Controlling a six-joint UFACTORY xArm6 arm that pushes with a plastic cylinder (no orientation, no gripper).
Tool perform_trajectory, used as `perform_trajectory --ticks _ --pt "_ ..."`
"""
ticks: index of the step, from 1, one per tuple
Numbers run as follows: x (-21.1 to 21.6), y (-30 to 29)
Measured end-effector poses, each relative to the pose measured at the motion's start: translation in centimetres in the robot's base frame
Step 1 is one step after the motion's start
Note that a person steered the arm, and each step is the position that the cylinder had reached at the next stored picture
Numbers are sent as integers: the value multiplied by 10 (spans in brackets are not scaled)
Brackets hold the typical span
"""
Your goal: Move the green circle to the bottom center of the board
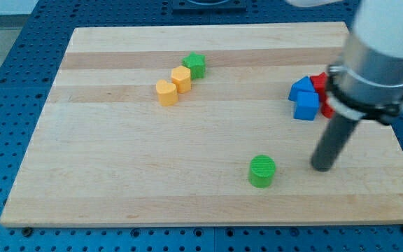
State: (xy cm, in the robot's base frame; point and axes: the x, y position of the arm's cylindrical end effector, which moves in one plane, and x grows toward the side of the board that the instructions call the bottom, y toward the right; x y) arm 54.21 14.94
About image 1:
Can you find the blue triangle block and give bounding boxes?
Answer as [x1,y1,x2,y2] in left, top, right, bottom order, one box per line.
[288,76,315,102]

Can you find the yellow hexagon block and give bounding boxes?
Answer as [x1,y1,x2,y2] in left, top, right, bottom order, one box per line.
[171,66,192,93]

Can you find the red block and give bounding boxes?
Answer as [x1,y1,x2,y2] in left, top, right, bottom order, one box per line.
[320,100,334,119]
[309,72,328,102]

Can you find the blue cube block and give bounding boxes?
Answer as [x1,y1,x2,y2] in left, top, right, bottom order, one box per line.
[293,92,320,121]

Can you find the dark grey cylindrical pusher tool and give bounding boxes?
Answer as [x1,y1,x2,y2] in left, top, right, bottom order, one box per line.
[310,113,360,172]

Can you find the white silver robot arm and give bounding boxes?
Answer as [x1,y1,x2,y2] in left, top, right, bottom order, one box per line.
[326,0,403,125]

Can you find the green cylinder block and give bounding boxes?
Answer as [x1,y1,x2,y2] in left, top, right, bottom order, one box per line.
[248,155,276,188]

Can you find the red block lower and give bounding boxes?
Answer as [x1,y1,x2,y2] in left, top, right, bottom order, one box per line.
[320,100,334,119]

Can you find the green star block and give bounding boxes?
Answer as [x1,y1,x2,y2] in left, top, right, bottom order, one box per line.
[182,52,206,79]

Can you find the red block upper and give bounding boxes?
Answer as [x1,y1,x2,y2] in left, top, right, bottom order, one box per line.
[309,72,328,102]

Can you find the wooden board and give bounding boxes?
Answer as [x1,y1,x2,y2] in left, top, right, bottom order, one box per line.
[0,22,403,228]

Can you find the yellow heart block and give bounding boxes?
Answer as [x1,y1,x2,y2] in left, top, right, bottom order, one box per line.
[155,79,178,106]

